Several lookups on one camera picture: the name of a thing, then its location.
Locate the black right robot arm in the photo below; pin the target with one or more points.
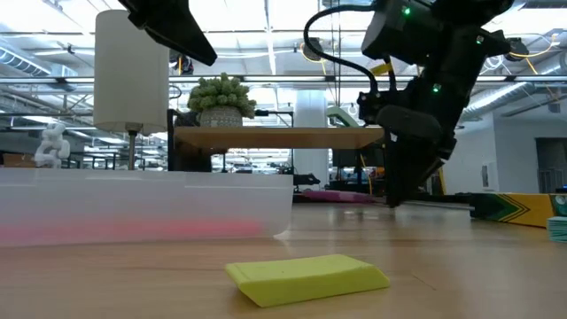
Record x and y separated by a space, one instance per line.
460 40

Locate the green potted succulent plant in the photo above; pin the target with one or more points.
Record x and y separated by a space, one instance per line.
221 95

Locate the teal sticky note pad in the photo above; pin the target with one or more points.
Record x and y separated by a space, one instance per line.
558 229

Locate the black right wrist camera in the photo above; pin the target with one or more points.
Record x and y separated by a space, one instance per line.
409 123

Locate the clear plastic pencil box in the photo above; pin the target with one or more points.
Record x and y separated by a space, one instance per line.
133 199

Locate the yellow green crayon box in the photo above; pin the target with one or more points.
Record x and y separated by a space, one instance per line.
518 208

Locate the white shade table lamp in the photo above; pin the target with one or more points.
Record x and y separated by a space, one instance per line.
130 71

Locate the mint green stapler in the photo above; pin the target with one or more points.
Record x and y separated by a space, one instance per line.
341 116

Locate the black hanging device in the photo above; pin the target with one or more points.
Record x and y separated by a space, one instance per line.
184 65

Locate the white robot figure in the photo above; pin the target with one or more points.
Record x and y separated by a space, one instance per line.
52 146

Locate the pink pencil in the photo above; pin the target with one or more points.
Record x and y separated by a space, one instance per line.
133 230

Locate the yellow eraser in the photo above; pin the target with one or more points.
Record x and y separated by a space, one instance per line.
305 279

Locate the wooden shelf riser black legs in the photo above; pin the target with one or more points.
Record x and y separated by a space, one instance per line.
274 137

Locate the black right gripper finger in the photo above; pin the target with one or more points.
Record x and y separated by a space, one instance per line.
432 170
401 177

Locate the white round column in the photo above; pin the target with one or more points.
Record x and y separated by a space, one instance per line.
312 111

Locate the brown cardboard box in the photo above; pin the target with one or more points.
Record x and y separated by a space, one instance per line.
17 160

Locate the white wall dispenser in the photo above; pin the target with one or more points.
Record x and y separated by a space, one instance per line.
489 177

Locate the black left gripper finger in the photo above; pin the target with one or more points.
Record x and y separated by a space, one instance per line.
177 31

